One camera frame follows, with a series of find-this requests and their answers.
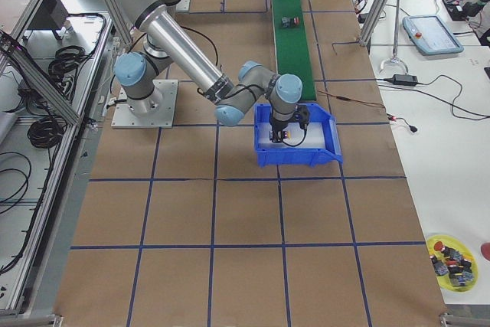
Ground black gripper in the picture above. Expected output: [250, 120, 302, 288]
[269, 113, 292, 143]

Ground red push button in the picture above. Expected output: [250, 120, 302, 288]
[280, 17, 300, 28]

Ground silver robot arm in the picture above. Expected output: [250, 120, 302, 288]
[115, 0, 309, 143]

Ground yellow bowl of buttons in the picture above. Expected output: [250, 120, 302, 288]
[426, 234, 479, 293]

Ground white foam pad destination bin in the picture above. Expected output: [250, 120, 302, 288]
[255, 123, 325, 149]

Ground blue empty destination bin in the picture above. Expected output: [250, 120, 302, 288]
[254, 103, 343, 166]

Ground green conveyor belt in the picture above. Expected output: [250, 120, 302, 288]
[271, 0, 316, 101]

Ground black power adapter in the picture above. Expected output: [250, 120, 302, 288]
[392, 74, 419, 87]

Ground teach pendant tablet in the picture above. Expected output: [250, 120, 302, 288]
[402, 15, 464, 56]

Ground red black conveyor wires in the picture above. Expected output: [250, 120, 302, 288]
[315, 89, 419, 135]

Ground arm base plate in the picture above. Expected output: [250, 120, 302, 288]
[175, 0, 191, 13]
[111, 80, 178, 129]

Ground aluminium frame post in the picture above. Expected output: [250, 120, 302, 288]
[358, 0, 407, 47]

